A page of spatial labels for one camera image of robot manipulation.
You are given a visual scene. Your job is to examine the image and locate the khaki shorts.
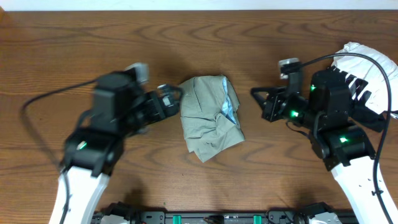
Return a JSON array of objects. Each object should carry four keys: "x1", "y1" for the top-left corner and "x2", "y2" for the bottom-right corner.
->
[{"x1": 180, "y1": 75, "x2": 245, "y2": 162}]

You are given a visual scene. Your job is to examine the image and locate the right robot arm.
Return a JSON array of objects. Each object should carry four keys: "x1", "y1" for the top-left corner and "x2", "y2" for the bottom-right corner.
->
[{"x1": 251, "y1": 69, "x2": 397, "y2": 223}]

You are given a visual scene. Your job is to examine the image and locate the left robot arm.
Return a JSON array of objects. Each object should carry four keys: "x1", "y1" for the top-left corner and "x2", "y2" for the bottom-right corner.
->
[{"x1": 50, "y1": 69, "x2": 183, "y2": 223}]

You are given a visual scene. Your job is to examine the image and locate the black and white garment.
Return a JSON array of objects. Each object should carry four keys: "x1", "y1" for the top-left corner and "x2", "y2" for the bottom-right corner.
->
[{"x1": 330, "y1": 42, "x2": 397, "y2": 133}]

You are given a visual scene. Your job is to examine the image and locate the right black camera cable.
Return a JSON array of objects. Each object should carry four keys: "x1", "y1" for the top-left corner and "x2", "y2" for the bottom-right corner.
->
[{"x1": 298, "y1": 52, "x2": 396, "y2": 224}]

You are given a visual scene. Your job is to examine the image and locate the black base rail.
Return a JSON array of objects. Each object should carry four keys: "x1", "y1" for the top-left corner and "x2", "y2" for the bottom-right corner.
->
[{"x1": 89, "y1": 202, "x2": 359, "y2": 224}]

